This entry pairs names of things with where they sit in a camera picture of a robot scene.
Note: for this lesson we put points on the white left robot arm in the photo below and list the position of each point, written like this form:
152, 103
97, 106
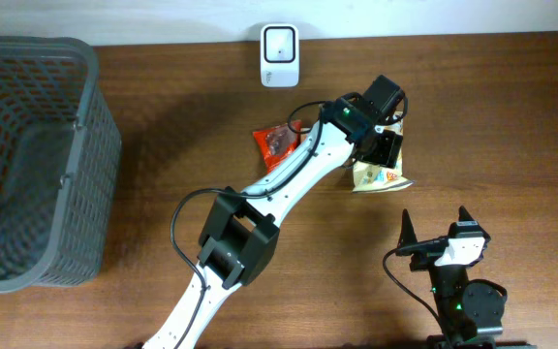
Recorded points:
241, 231

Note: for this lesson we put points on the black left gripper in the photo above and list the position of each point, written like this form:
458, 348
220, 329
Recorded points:
389, 151

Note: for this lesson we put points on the teal tissue pack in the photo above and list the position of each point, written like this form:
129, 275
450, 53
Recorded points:
347, 178

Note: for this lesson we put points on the red snack bag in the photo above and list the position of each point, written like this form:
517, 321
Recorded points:
276, 144

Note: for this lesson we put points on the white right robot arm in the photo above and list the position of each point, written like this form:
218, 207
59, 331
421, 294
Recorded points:
468, 312

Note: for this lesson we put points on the grey plastic mesh basket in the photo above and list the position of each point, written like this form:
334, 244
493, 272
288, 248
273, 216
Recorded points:
59, 158

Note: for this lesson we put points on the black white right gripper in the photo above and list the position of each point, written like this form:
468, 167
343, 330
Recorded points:
426, 252

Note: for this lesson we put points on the beige snack bag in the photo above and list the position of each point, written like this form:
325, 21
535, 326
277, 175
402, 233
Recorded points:
382, 170

